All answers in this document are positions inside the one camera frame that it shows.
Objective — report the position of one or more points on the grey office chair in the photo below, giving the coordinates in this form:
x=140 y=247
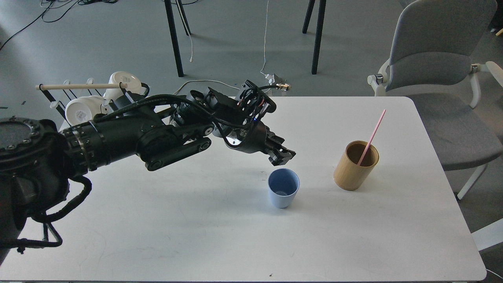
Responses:
x=432 y=45

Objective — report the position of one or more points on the white mug rear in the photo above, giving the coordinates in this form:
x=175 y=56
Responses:
x=128 y=82

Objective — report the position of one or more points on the blue plastic cup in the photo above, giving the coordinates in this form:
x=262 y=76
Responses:
x=283 y=185

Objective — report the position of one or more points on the white mug front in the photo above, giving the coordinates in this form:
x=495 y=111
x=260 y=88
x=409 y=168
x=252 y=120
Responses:
x=82 y=109

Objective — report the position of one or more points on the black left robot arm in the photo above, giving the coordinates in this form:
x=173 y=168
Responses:
x=43 y=170

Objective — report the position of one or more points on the black table leg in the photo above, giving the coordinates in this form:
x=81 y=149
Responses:
x=319 y=27
x=172 y=31

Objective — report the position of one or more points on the pink chopstick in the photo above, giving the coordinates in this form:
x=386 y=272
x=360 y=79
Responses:
x=369 y=142

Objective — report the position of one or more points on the black table leg right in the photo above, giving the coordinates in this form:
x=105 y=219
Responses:
x=319 y=27

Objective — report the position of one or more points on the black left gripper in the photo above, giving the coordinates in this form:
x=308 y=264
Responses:
x=260 y=139

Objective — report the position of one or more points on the black wire mug rack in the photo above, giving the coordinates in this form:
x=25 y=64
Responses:
x=60 y=95

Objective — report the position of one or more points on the white plug adapter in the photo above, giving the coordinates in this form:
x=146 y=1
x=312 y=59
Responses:
x=272 y=79

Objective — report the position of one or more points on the black table leg left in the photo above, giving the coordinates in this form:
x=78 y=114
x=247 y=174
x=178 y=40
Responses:
x=172 y=31

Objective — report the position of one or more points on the bamboo cylindrical holder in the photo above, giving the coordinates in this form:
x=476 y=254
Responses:
x=350 y=173

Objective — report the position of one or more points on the white mug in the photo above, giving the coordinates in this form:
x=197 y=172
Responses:
x=128 y=82
x=82 y=109

